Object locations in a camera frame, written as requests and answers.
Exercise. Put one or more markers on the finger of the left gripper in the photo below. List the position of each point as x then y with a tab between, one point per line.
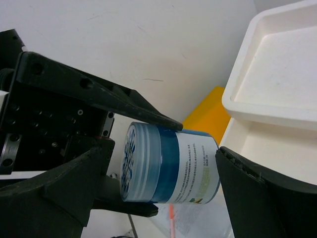
108	197

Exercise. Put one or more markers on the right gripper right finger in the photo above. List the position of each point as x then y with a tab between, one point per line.
263	203

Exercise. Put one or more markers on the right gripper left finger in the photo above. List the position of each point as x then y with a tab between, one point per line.
56	203

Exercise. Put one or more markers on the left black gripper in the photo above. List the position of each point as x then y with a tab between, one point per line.
50	113

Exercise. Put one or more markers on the blue cleaning gel jar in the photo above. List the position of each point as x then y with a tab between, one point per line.
162	165

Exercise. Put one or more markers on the white drawer cabinet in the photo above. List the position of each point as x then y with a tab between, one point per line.
274	78

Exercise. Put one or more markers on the white top drawer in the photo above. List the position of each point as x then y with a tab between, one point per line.
287	150

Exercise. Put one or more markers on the orange pen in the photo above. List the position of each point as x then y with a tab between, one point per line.
171	218

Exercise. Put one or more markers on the yellow plastic folder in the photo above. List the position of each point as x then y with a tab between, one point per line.
209	116

